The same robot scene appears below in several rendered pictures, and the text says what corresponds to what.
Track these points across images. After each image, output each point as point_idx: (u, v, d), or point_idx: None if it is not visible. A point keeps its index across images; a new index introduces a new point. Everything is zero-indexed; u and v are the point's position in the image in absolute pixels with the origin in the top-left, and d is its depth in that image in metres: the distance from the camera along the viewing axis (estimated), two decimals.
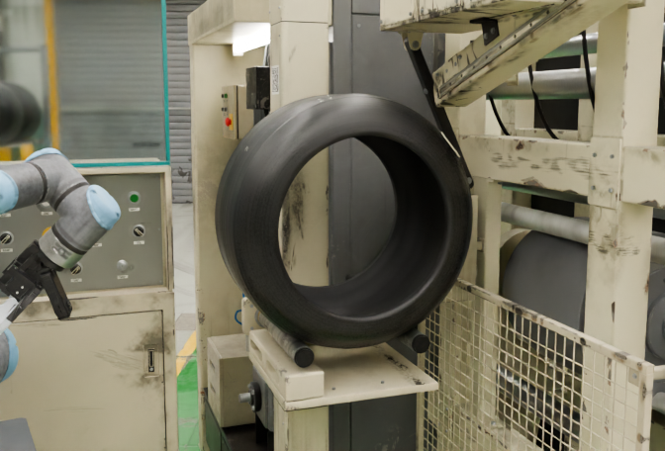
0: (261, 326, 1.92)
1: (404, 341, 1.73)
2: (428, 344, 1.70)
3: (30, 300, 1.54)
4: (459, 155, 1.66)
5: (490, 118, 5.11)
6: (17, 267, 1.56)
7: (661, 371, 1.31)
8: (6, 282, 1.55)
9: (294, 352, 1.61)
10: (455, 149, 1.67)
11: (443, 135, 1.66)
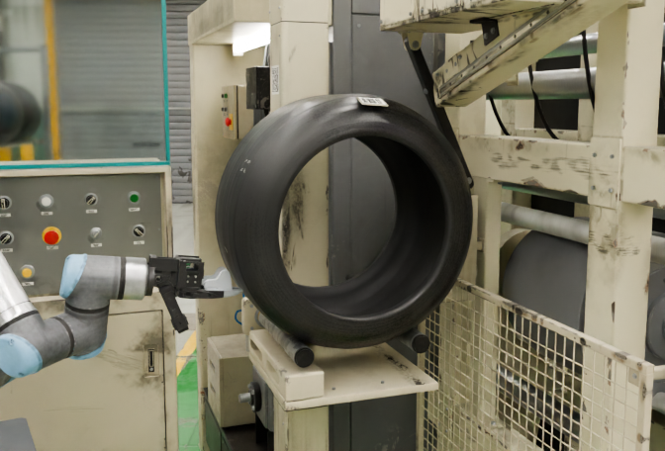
0: (261, 326, 1.92)
1: None
2: (419, 336, 1.69)
3: None
4: (386, 104, 1.58)
5: (490, 118, 5.11)
6: None
7: (661, 371, 1.31)
8: None
9: (301, 365, 1.62)
10: (380, 101, 1.59)
11: (360, 98, 1.58)
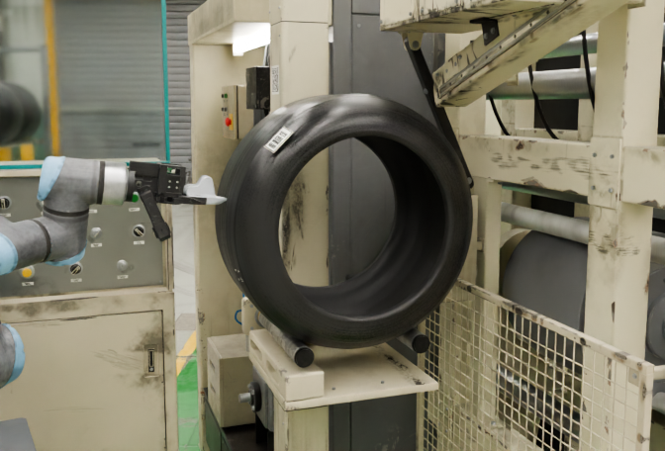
0: (261, 326, 1.92)
1: (418, 330, 1.74)
2: (414, 348, 1.69)
3: None
4: (291, 132, 1.52)
5: (490, 118, 5.11)
6: None
7: (661, 371, 1.31)
8: None
9: (312, 355, 1.62)
10: (284, 133, 1.53)
11: (267, 146, 1.53)
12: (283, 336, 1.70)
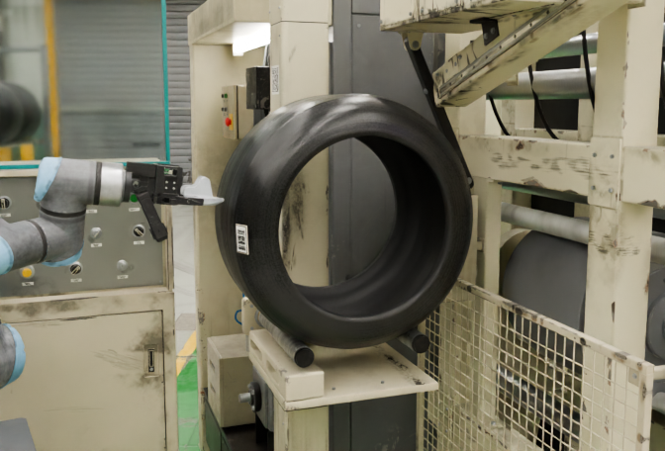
0: (261, 326, 1.92)
1: (405, 335, 1.73)
2: (426, 350, 1.70)
3: None
4: (244, 226, 1.51)
5: (490, 118, 5.11)
6: None
7: (661, 371, 1.31)
8: None
9: (300, 346, 1.61)
10: (240, 230, 1.52)
11: (239, 250, 1.54)
12: None
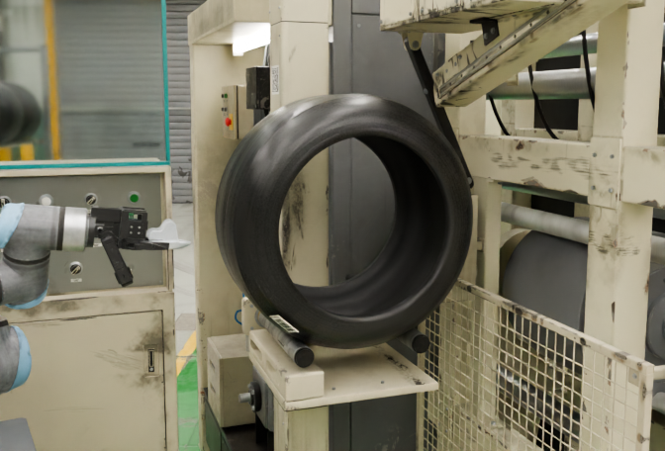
0: (261, 326, 1.92)
1: None
2: (422, 335, 1.69)
3: None
4: (277, 316, 1.56)
5: (490, 118, 5.11)
6: None
7: (661, 371, 1.31)
8: (138, 215, 1.58)
9: (298, 365, 1.61)
10: (277, 319, 1.57)
11: (290, 331, 1.60)
12: None
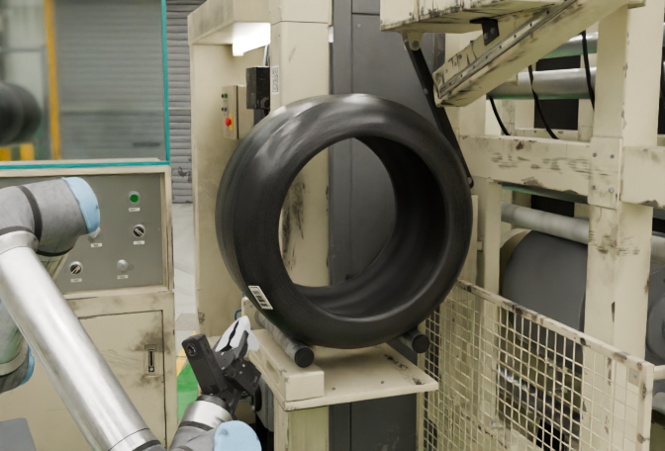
0: (261, 326, 1.92)
1: (405, 334, 1.73)
2: (426, 350, 1.70)
3: (240, 352, 1.40)
4: (257, 287, 1.54)
5: (490, 118, 5.11)
6: (237, 391, 1.42)
7: (661, 371, 1.31)
8: (250, 375, 1.43)
9: (302, 365, 1.62)
10: (255, 291, 1.55)
11: (263, 308, 1.57)
12: None
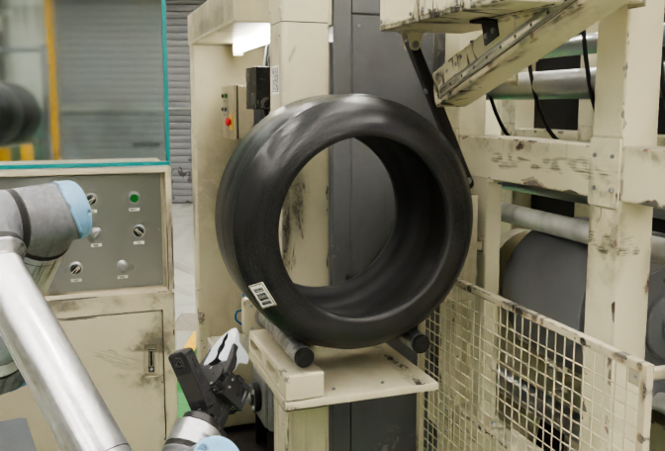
0: (261, 326, 1.92)
1: (405, 334, 1.73)
2: (426, 350, 1.70)
3: (230, 366, 1.36)
4: (261, 283, 1.54)
5: (490, 118, 5.11)
6: (227, 405, 1.39)
7: (661, 371, 1.31)
8: (239, 390, 1.39)
9: (302, 365, 1.62)
10: (257, 289, 1.56)
11: (265, 306, 1.57)
12: None
